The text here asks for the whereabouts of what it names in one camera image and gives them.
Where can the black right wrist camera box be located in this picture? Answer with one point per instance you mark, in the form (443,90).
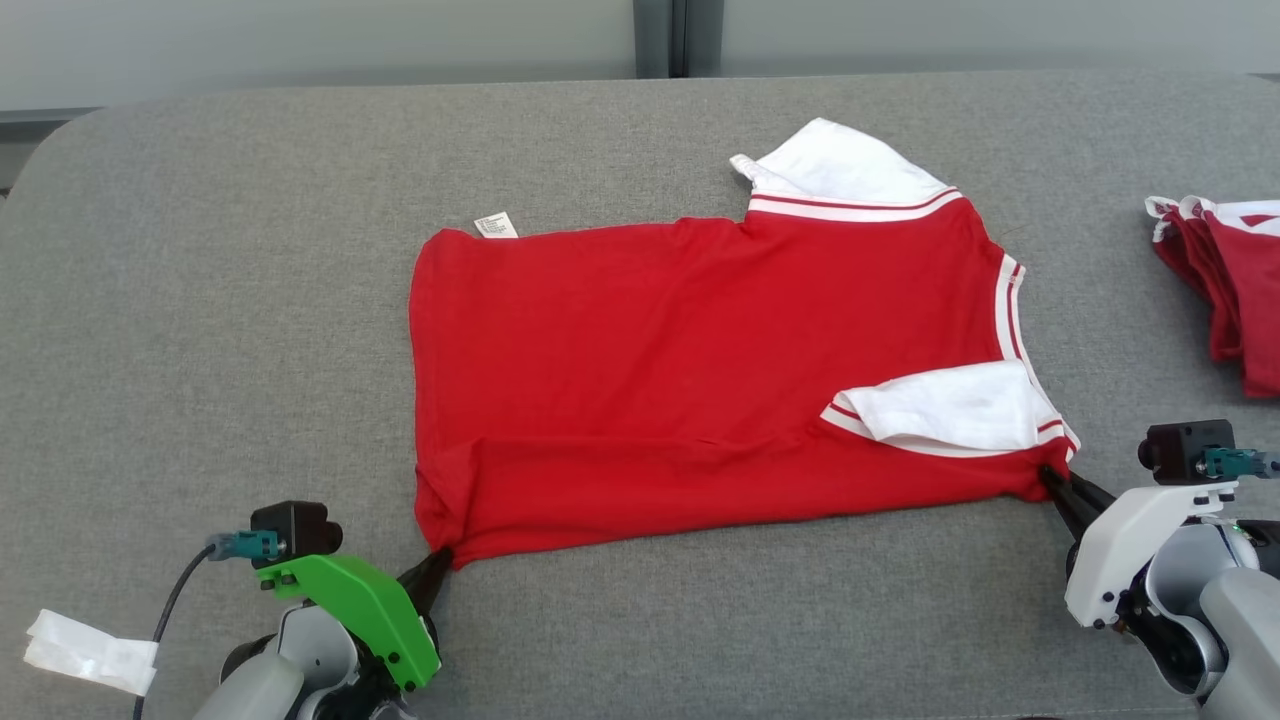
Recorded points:
(1180,450)

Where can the red shorts white trim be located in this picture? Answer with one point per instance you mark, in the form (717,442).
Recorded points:
(1230,290)

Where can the red jersey white sleeves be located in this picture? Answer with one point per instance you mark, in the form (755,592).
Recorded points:
(650,360)

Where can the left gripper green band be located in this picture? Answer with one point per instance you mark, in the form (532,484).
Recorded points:
(360,605)

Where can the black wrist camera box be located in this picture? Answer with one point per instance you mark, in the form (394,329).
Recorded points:
(1180,450)
(295,525)

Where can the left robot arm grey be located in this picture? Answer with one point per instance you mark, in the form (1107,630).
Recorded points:
(270,680)

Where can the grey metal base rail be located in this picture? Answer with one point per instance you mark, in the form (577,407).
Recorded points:
(45,114)

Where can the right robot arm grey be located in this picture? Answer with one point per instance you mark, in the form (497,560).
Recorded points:
(1220,620)

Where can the white paper tape tag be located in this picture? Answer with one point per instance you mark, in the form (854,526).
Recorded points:
(90,652)

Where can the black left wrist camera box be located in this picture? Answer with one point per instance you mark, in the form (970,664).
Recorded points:
(295,525)

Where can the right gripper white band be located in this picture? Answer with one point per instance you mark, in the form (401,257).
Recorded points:
(1120,540)

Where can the grey vertical partition post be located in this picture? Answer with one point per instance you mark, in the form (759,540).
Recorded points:
(652,35)
(697,35)

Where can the grey fabric sofa cushion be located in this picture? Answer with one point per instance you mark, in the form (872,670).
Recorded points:
(200,350)

